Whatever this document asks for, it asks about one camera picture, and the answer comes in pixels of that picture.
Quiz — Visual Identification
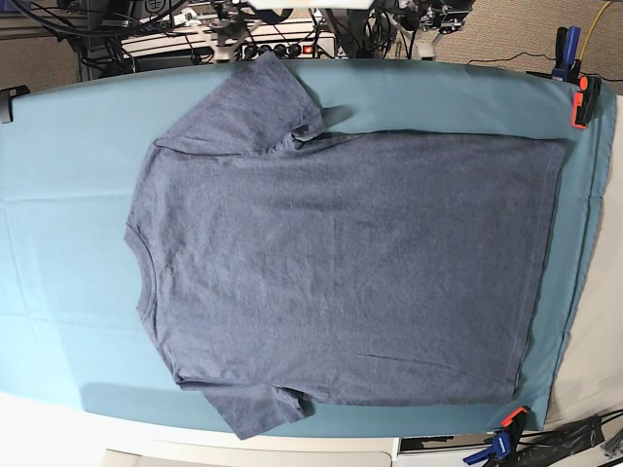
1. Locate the blue heathered T-shirt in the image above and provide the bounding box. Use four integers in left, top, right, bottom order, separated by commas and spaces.
125, 55, 566, 439

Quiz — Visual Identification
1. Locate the white power strip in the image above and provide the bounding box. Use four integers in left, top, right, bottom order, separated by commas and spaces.
217, 34, 337, 62

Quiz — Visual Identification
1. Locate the teal table cloth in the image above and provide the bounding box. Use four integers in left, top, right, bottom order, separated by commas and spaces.
1, 60, 622, 432

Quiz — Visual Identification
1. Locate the orange blue clamp bottom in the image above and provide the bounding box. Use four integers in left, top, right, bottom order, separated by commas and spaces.
462, 406, 530, 466

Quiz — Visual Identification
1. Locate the orange black clamp top right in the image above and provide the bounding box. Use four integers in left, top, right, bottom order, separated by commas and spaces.
570, 76, 603, 129

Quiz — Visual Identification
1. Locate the blue clamp top right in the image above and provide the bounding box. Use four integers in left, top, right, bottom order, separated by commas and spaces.
551, 26, 581, 84

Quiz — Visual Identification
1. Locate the black bag bottom right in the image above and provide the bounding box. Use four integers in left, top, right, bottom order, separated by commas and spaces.
506, 415, 605, 467

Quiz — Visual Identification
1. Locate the black clamp left edge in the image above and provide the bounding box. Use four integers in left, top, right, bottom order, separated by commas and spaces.
0, 85, 30, 124

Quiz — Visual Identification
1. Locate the yellow cable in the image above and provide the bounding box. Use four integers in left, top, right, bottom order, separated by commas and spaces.
581, 0, 612, 62

